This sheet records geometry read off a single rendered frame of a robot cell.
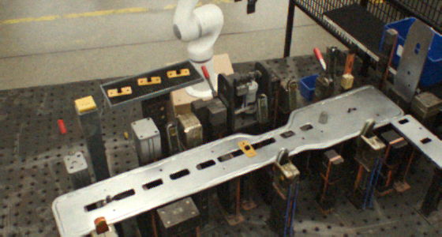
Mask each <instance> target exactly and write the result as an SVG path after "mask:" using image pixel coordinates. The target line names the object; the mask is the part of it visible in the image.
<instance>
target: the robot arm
mask: <svg viewBox="0 0 442 237"><path fill-rule="evenodd" d="M241 1H242V0H234V2H235V3H236V2H241ZM198 2H199V0H178V6H177V9H176V10H175V13H174V19H173V30H174V34H175V35H176V37H177V38H178V39H179V40H181V41H182V42H189V41H190V42H189V45H188V47H187V55H188V60H190V61H191V62H192V63H193V64H194V65H195V67H196V68H197V69H198V70H199V71H200V74H201V75H202V76H203V77H204V74H203V72H202V70H201V67H202V66H205V67H206V69H207V71H208V74H209V76H210V77H209V78H210V80H211V83H212V86H213V88H214V89H215V90H216V91H217V76H218V74H216V73H215V71H214V61H213V50H212V47H213V44H214V42H215V41H216V39H217V37H218V35H219V34H220V32H221V29H222V27H223V13H222V11H221V10H220V8H219V7H217V6H215V5H212V4H209V5H205V6H202V7H199V8H198V9H195V7H196V5H197V3H198ZM256 2H257V0H251V1H250V0H248V4H247V14H250V13H255V9H256ZM185 91H186V92H187V93H188V94H189V95H190V96H192V97H196V98H201V99H203V98H208V97H211V96H212V94H211V92H212V91H211V89H210V86H209V84H208V81H207V79H205V77H204V81H203V82H201V83H199V84H196V85H191V86H189V87H186V88H185Z"/></svg>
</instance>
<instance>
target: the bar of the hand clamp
mask: <svg viewBox="0 0 442 237"><path fill-rule="evenodd" d="M339 54H340V50H338V49H337V46H336V45H334V44H333V45H331V46H327V49H326V65H325V78H326V79H327V80H328V86H329V80H330V75H331V78H332V82H331V83H332V84H335V68H336V57H337V56H339Z"/></svg>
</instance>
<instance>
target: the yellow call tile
mask: <svg viewBox="0 0 442 237"><path fill-rule="evenodd" d="M75 102H76V105H77V107H78V109H79V111H80V112H83V111H87V110H90V109H92V108H96V106H95V104H94V102H93V100H92V98H91V97H90V96H89V97H85V98H83V99H81V100H76V101H75Z"/></svg>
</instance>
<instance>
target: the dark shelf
mask: <svg viewBox="0 0 442 237"><path fill-rule="evenodd" d="M321 17H322V18H323V19H325V20H326V21H327V22H328V23H329V24H330V25H332V26H333V27H334V28H336V29H337V30H338V31H340V32H341V33H342V34H343V35H344V36H346V37H347V38H348V39H349V40H351V41H352V42H353V43H356V44H357V46H358V47H360V48H361V49H362V50H363V51H364V52H366V53H367V54H368V55H371V56H372V57H373V58H375V59H376V60H377V61H379V57H378V55H379V53H381V52H380V45H381V42H382V39H383V35H384V30H385V28H384V26H385V25H386V23H385V22H384V21H382V20H381V19H380V18H378V17H377V16H375V15H374V14H372V13H371V12H369V11H368V10H367V9H365V8H364V7H363V6H361V5H359V4H358V3H357V2H355V3H353V4H349V5H347V6H341V7H339V8H335V9H330V10H328V11H324V12H322V14H321ZM397 69H398V65H397V64H396V63H395V62H393V61H392V60H391V64H390V67H389V70H390V71H391V72H392V73H393V74H394V75H396V71H397ZM424 92H430V93H431V94H432V95H434V96H435V97H436V98H437V99H438V100H440V101H441V105H440V110H439V111H440V112H441V113H442V81H440V82H437V83H435V84H432V85H429V86H424V85H422V84H421V83H420V82H419V84H418V88H417V90H416V93H417V94H419V95H420V94H422V93H424Z"/></svg>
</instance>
